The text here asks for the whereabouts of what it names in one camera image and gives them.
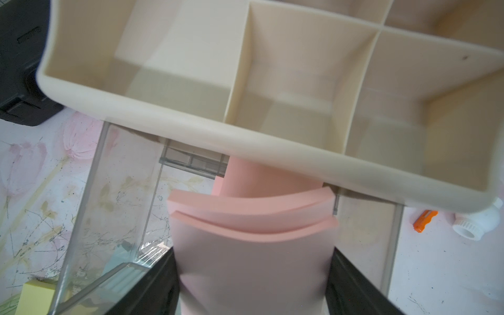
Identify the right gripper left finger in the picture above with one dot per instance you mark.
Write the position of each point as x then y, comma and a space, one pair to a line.
155, 293

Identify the black plastic tool case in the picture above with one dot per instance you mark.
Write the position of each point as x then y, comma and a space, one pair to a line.
24, 29

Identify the pink sticky pad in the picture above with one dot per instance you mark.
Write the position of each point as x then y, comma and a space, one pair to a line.
256, 215
247, 179
224, 271

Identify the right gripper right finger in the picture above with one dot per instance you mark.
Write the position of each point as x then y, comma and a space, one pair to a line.
349, 292

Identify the left yellow sticky pad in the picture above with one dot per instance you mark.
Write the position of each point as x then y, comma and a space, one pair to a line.
36, 298

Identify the floral pink table mat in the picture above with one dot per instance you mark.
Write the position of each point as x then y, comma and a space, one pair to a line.
44, 171

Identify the white bottle orange cap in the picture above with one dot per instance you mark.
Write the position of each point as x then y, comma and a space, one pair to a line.
472, 226

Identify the clear grey drawer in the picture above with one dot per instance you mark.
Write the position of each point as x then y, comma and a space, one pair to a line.
110, 250

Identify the beige desktop drawer organizer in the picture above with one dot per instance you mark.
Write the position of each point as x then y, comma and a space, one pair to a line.
401, 100

